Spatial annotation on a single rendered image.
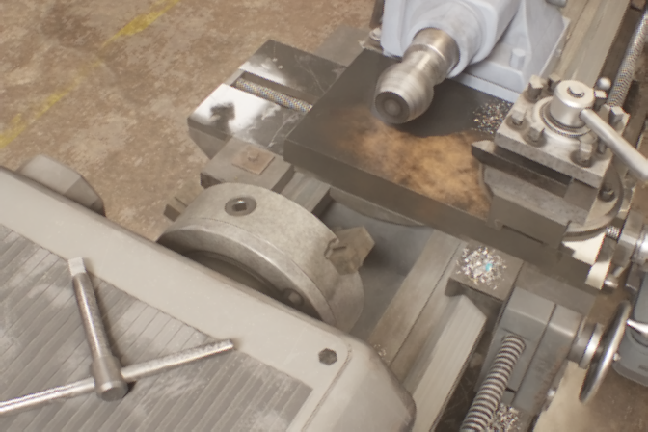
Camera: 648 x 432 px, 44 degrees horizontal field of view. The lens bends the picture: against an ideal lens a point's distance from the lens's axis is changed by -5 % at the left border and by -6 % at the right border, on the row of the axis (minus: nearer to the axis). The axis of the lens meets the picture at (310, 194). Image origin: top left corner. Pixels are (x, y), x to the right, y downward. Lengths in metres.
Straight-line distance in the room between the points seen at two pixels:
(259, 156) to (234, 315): 0.82
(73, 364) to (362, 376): 0.23
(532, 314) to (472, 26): 0.49
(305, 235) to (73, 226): 0.28
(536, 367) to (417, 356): 0.30
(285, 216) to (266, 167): 0.55
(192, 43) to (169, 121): 0.46
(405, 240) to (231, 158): 0.36
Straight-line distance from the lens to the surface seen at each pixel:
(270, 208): 0.95
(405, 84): 1.28
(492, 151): 1.25
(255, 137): 1.54
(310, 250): 0.93
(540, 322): 1.44
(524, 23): 1.63
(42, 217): 0.79
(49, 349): 0.69
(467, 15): 1.44
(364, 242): 0.96
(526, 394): 1.60
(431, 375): 1.27
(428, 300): 1.37
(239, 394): 0.66
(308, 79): 1.68
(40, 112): 3.06
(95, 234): 0.77
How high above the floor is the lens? 1.90
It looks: 45 degrees down
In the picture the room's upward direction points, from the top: 4 degrees clockwise
